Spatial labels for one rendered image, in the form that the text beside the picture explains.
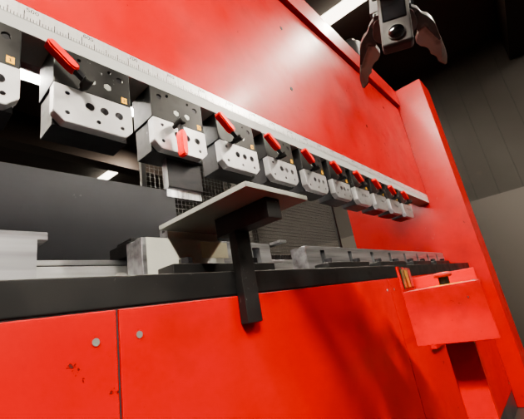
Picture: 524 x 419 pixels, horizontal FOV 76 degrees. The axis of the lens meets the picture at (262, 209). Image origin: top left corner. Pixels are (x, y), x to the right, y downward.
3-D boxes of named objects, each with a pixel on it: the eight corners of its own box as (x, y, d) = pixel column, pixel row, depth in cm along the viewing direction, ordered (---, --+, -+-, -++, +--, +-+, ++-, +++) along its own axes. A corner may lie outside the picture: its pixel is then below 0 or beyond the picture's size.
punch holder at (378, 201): (378, 207, 163) (368, 176, 167) (361, 213, 168) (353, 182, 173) (389, 210, 174) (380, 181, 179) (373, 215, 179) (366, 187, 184)
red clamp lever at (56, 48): (53, 34, 60) (97, 80, 64) (45, 48, 62) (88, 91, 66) (46, 36, 59) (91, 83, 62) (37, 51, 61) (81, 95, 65)
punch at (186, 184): (170, 194, 77) (165, 157, 80) (165, 197, 78) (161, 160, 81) (204, 200, 84) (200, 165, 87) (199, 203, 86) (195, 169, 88)
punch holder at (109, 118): (52, 117, 59) (54, 42, 64) (37, 139, 64) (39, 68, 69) (133, 140, 70) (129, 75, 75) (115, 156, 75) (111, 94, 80)
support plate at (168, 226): (245, 185, 55) (244, 180, 55) (159, 230, 71) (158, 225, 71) (308, 199, 68) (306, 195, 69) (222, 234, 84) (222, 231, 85)
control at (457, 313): (501, 338, 68) (470, 251, 73) (417, 347, 75) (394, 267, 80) (493, 326, 84) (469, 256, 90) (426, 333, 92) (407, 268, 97)
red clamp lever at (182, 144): (184, 152, 74) (180, 114, 77) (174, 160, 77) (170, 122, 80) (190, 154, 76) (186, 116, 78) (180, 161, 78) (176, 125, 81)
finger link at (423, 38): (455, 37, 63) (419, 9, 61) (461, 54, 60) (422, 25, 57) (441, 51, 66) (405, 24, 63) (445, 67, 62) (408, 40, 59)
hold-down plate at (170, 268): (174, 279, 62) (172, 263, 63) (158, 284, 65) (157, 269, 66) (276, 273, 84) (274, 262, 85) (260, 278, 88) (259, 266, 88)
